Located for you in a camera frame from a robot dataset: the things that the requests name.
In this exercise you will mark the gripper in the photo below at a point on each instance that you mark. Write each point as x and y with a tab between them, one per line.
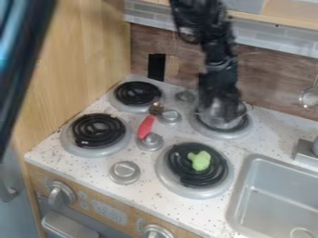
218	89

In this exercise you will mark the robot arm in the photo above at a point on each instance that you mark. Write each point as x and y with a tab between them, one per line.
203	21

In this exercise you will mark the silver pot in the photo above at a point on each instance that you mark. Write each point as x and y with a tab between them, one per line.
220	125

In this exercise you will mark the green toy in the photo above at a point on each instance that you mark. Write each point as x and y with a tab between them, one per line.
200	160

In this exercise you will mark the toy sink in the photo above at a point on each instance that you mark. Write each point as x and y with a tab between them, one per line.
277	198

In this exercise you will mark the toy stove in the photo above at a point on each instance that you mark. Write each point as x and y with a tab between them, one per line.
97	130

